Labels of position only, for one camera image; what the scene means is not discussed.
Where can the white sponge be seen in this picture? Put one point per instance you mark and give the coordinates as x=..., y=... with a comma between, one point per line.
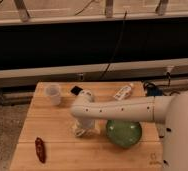
x=83, y=130

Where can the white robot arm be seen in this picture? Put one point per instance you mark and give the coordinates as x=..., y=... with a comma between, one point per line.
x=170, y=110

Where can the translucent ceramic cup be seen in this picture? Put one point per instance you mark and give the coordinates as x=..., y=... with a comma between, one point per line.
x=53, y=92

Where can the black rectangular block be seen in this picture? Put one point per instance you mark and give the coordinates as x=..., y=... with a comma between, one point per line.
x=76, y=90

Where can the white plastic bottle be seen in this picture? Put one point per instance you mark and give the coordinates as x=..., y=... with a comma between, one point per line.
x=124, y=92

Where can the green bowl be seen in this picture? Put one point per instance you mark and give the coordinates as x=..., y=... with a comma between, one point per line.
x=123, y=133

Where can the dark red chili pepper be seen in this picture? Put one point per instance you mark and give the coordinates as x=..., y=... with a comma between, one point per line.
x=40, y=150

